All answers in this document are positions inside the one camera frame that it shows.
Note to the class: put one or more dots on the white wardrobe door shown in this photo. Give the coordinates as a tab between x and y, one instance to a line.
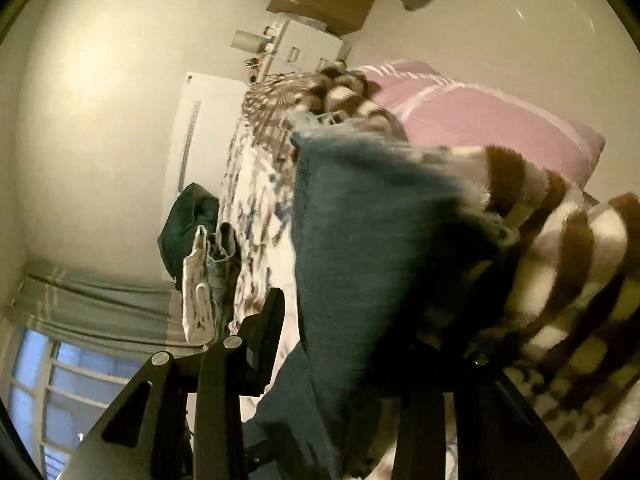
210	130

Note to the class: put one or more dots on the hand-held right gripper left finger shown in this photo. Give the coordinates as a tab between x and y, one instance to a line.
267	332

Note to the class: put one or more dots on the brown white striped fleece blanket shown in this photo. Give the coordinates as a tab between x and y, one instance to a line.
560	280

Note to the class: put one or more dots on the white cylindrical container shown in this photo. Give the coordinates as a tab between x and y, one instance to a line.
248	41

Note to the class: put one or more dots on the blue denim pants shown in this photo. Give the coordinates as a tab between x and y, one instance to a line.
385	260

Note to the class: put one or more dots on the light blue jeans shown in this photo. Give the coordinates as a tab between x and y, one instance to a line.
222	260

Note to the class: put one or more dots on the dark green garment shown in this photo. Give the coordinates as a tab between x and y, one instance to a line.
187	227

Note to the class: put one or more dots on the white cloth garment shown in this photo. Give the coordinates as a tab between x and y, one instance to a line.
197	292

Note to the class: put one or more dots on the patterned white bed sheet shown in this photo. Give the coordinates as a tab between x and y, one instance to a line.
260	195

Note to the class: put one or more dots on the white drawer cabinet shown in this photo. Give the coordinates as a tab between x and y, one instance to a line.
307	47

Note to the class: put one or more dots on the grey curtain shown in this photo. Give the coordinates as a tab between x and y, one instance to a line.
95	305

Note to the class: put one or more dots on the pink striped pillow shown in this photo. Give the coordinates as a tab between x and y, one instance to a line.
475	115

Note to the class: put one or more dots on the window with white frame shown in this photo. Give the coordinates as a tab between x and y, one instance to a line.
60	390

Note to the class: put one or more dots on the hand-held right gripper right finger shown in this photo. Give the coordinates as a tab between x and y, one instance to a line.
480	385

